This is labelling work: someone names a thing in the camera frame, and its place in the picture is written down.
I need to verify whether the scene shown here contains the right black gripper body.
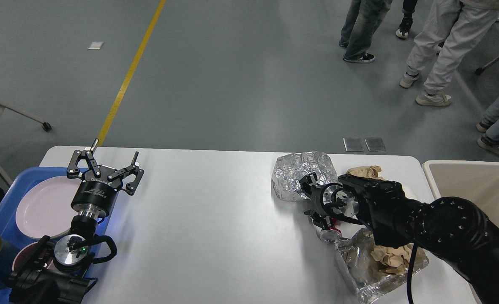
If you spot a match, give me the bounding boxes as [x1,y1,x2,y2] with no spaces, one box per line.
[310,183,344,216]

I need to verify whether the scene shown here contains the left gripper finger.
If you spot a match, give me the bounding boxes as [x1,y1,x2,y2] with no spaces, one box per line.
[66,139,103,182]
[108,152,145,196]

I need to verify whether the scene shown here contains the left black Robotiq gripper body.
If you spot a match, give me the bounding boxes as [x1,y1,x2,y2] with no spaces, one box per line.
[71,177,121,218]

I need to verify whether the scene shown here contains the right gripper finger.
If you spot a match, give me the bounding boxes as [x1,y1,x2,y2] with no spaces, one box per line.
[298,172,321,199]
[303,210,338,231]

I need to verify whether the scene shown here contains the foil sheet top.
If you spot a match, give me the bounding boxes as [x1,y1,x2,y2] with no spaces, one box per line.
[271,151,338,201]

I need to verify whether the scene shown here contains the foil sheet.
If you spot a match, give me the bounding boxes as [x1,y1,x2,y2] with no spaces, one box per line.
[271,151,338,201]
[335,228,409,304]

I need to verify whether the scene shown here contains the pink plate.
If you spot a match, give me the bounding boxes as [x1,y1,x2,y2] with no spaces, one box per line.
[15,176,81,240]

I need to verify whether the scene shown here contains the pink HOME mug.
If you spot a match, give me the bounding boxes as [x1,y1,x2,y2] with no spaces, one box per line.
[11,241,56,272]

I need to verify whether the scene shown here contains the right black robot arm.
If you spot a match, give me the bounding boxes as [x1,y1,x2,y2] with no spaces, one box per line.
[299,173,499,304]

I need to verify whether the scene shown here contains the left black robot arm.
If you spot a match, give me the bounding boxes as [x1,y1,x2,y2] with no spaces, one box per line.
[7,139,145,304]

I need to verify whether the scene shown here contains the red crumpled foil wrapper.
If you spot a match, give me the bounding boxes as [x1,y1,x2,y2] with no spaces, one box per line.
[316,216,343,244]

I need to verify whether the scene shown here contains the crumpled brown paper ball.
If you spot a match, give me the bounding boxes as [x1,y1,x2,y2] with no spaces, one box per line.
[346,166,385,180]

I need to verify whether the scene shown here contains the left metal floor plate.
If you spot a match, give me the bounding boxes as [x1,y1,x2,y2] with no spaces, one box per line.
[343,137,365,152]

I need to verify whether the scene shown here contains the metal floor plate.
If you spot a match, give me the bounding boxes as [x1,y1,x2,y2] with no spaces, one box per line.
[364,137,387,152]
[343,137,365,152]

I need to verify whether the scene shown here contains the crumpled foil sheet bottom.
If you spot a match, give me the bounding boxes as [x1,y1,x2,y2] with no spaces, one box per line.
[335,228,409,304]

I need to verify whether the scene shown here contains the right metal floor plate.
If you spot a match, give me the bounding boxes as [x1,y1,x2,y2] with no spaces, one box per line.
[364,137,387,152]

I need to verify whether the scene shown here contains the brown paper in foil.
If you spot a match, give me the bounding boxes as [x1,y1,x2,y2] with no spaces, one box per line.
[370,244,413,275]

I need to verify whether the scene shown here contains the blue plastic tray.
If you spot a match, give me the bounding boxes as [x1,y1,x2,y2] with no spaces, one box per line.
[0,167,121,304]

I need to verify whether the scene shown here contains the beige plastic bin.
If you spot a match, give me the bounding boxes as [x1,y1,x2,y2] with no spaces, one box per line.
[423,161,499,227]

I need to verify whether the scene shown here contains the person black hoodie faded jeans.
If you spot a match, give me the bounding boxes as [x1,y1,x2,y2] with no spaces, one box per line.
[339,0,392,63]

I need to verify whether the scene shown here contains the tripod stand leg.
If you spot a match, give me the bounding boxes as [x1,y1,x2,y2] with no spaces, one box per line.
[474,56,499,76]

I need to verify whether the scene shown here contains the person black red-striped pants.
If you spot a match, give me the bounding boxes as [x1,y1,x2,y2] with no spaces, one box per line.
[395,0,418,40]

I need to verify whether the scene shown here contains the person grey sweatpants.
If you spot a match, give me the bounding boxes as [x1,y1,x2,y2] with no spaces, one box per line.
[400,0,499,106]

